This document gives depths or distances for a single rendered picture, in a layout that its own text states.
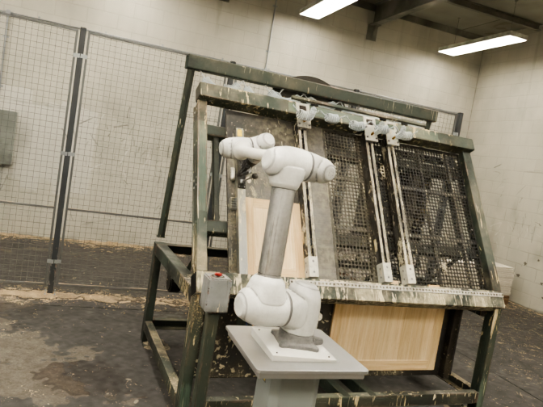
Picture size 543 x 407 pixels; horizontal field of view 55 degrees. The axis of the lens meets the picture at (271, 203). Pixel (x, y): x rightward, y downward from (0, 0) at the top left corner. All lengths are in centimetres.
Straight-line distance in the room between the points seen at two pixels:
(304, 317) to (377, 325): 146
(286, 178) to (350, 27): 688
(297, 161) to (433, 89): 759
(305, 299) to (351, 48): 692
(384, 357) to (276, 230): 187
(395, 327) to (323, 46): 573
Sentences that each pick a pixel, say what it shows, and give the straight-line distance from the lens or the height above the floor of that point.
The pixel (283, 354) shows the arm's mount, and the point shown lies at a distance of 222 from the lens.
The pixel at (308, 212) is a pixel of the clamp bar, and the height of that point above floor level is 127.
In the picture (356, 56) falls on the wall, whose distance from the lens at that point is 888.
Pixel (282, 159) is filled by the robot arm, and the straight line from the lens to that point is 211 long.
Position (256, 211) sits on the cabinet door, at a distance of 313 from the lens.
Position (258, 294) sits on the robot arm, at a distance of 214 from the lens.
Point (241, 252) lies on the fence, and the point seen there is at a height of 101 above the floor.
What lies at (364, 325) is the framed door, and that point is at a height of 57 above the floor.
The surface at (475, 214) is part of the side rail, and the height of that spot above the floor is 140.
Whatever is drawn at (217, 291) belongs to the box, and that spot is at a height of 87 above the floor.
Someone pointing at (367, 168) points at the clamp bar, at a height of 160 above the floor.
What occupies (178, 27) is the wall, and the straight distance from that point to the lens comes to 798.
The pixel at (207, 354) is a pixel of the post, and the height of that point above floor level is 53.
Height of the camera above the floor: 155
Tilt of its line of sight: 5 degrees down
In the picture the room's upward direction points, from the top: 9 degrees clockwise
